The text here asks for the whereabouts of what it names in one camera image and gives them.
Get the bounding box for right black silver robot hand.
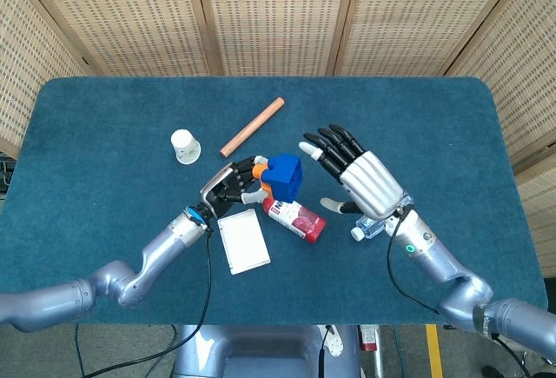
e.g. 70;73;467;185
298;123;403;222

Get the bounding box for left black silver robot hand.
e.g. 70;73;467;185
198;155;273;220

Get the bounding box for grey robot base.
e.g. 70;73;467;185
172;324;362;378

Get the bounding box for clear plastic water bottle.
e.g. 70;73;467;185
350;192;414;242

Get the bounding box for white flat card box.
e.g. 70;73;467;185
216;208;272;276

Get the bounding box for white paper cup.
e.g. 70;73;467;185
169;129;202;166

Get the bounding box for brown wooden stick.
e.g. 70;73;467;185
219;96;286;158

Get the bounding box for red juice bottle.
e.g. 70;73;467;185
261;196;328;245

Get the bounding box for blue table cloth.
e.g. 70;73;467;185
0;76;549;326

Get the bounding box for red white canister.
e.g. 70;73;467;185
359;324;380;353

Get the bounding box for woven folding screen panel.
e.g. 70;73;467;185
10;0;223;78
333;0;542;77
192;0;361;78
445;0;556;262
0;0;90;157

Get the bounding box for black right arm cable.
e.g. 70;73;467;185
386;207;536;378

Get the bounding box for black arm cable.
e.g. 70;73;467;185
81;229;215;378
386;207;536;378

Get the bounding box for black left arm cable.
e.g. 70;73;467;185
81;229;215;378

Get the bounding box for dark floor cable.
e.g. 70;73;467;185
142;324;180;378

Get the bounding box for blue floor cable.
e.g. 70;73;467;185
74;324;88;378
392;324;409;378

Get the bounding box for black cable on base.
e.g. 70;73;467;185
316;325;334;378

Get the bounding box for black device with cables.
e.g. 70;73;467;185
0;155;17;193

